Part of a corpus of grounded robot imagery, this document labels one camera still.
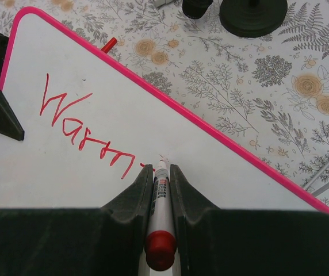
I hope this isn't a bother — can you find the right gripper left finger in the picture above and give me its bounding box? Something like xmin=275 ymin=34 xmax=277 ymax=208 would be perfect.
xmin=0 ymin=165 xmax=153 ymax=275

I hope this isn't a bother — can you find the red marker cap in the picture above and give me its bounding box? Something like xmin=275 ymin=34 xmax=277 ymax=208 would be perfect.
xmin=101 ymin=37 xmax=117 ymax=53

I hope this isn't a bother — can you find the black flashlight orange tip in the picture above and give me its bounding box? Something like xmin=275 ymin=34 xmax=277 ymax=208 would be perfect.
xmin=182 ymin=0 xmax=213 ymax=20

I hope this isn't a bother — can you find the black round stand base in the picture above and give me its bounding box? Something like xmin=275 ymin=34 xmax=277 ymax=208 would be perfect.
xmin=219 ymin=0 xmax=288 ymax=38

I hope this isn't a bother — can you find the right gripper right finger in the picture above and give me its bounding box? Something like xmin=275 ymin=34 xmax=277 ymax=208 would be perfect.
xmin=170 ymin=165 xmax=329 ymax=275

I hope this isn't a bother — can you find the white whiteboard marker pen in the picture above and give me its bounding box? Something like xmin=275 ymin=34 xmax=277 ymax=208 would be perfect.
xmin=144 ymin=160 xmax=177 ymax=271

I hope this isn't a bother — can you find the pink framed whiteboard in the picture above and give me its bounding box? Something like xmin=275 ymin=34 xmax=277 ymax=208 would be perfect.
xmin=0 ymin=6 xmax=329 ymax=233

